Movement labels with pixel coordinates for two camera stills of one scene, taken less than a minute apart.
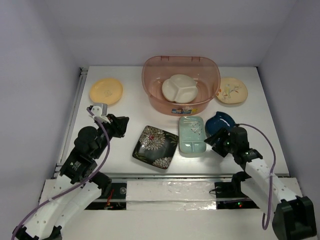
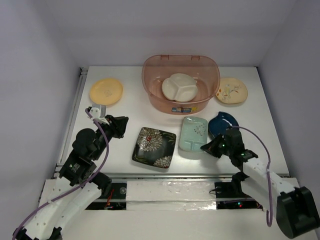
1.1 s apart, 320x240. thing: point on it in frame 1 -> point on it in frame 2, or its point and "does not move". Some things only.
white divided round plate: x=180 y=89 does not move
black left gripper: x=119 y=124 does not move
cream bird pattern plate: x=232 y=90 does not move
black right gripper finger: x=218 y=140 -> x=216 y=147
